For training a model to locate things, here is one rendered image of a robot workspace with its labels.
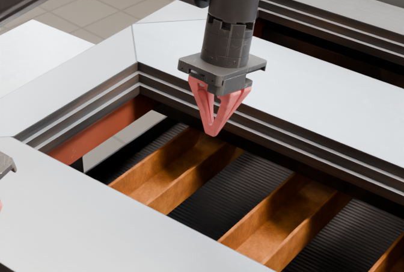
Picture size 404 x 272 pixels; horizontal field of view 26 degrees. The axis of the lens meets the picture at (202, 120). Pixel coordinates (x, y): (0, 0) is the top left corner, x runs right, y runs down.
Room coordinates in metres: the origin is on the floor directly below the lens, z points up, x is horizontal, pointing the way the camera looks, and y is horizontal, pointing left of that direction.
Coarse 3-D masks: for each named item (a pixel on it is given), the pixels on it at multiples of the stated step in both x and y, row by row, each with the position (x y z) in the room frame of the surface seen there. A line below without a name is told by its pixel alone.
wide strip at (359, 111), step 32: (160, 32) 1.30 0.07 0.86; (192, 32) 1.30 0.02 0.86; (160, 64) 1.19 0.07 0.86; (288, 64) 1.19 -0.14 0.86; (320, 64) 1.19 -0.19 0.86; (256, 96) 1.10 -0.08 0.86; (288, 96) 1.10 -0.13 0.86; (320, 96) 1.10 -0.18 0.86; (352, 96) 1.10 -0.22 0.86; (384, 96) 1.10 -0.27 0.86; (320, 128) 1.01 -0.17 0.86; (352, 128) 1.01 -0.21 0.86; (384, 128) 1.01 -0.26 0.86; (384, 160) 0.94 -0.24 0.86
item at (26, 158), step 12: (0, 144) 0.98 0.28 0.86; (12, 144) 0.98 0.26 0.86; (24, 144) 0.98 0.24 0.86; (12, 156) 0.95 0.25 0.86; (24, 156) 0.95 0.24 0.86; (36, 156) 0.95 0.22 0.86; (48, 156) 0.95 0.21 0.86; (24, 168) 0.92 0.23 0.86; (0, 180) 0.90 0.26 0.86; (12, 180) 0.90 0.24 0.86
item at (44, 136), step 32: (288, 0) 1.43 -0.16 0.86; (320, 32) 1.37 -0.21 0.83; (352, 32) 1.34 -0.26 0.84; (384, 32) 1.31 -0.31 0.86; (96, 96) 1.12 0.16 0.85; (128, 96) 1.16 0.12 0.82; (160, 96) 1.16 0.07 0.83; (192, 96) 1.13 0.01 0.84; (32, 128) 1.02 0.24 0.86; (64, 128) 1.06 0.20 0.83; (224, 128) 1.08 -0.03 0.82; (256, 128) 1.06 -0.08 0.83; (288, 128) 1.03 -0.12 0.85; (320, 160) 0.98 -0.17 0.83; (352, 160) 0.96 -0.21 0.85; (384, 192) 0.92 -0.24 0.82
